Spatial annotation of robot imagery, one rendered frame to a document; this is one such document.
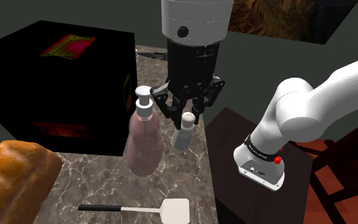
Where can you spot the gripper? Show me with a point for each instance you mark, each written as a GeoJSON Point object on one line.
{"type": "Point", "coordinates": [192, 65]}

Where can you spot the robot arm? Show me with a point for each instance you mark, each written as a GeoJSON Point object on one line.
{"type": "Point", "coordinates": [309, 108]}

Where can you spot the grey salt shaker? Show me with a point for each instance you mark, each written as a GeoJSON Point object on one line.
{"type": "Point", "coordinates": [183, 136]}

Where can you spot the black kitchen utensil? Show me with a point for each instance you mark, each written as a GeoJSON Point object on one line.
{"type": "Point", "coordinates": [157, 56]}

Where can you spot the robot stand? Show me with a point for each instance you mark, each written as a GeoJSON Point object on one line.
{"type": "Point", "coordinates": [228, 142]}

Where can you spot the pink soap dispenser bottle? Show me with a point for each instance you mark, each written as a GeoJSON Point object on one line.
{"type": "Point", "coordinates": [144, 145]}

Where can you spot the large black box appliance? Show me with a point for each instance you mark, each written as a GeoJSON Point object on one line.
{"type": "Point", "coordinates": [57, 90]}

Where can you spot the dark wooden chair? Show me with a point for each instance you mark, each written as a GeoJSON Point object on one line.
{"type": "Point", "coordinates": [352, 145]}

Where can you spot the brown bread loaf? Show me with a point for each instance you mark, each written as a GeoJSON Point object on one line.
{"type": "Point", "coordinates": [9, 180]}

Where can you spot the brown landscape wall picture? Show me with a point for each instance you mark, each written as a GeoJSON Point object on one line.
{"type": "Point", "coordinates": [259, 18]}

